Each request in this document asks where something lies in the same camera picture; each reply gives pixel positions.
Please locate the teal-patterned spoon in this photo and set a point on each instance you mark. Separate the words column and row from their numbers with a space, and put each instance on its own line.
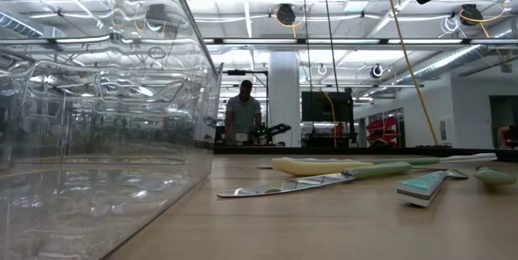
column 421, row 185

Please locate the green-black background robot arm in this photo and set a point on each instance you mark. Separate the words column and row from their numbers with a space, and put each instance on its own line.
column 275, row 128

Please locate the red bin rack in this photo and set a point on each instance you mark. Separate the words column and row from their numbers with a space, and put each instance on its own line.
column 382, row 128

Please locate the person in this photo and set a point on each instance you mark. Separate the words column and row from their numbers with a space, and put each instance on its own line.
column 509, row 136
column 243, row 110

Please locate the black monitor screen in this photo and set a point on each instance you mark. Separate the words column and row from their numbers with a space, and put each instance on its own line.
column 319, row 106

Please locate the white square column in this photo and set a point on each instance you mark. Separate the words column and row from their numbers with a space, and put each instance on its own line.
column 284, row 86

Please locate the clear plastic tray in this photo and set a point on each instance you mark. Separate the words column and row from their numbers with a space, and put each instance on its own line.
column 101, row 195

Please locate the silver ceiling duct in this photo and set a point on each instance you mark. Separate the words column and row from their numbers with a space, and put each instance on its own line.
column 453, row 63

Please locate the white wall notice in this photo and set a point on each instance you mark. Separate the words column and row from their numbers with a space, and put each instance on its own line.
column 443, row 130

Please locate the black table frame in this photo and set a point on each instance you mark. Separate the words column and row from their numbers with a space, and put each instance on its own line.
column 364, row 151

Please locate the black background gantry frame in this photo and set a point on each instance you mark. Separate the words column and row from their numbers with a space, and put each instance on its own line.
column 236, row 72

